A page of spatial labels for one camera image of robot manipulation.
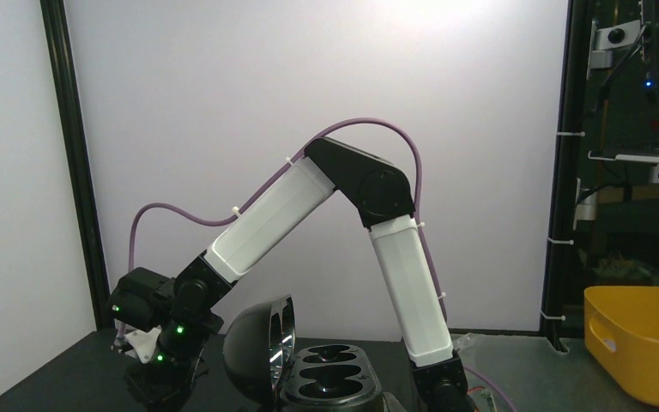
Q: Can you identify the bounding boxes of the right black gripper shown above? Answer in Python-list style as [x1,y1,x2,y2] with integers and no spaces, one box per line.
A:
[108,268,225,411]

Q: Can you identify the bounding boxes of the black oval object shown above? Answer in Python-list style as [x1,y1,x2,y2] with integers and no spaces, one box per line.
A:
[222,295,390,411]

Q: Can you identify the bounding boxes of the yellow plastic bin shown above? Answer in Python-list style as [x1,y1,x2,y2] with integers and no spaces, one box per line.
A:
[583,285,659,407]

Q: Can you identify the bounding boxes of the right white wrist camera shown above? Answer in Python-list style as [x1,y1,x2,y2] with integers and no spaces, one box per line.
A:
[112,328,161,364]

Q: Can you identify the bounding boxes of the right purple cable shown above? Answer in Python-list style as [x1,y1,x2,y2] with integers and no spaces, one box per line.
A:
[114,118,518,412]

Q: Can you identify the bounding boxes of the black frame post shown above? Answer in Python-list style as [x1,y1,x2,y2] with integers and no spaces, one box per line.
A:
[39,0,114,330]
[540,1,593,354]

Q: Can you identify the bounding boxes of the front right black frame post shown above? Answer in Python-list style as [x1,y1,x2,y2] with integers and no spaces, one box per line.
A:
[540,1,593,354]

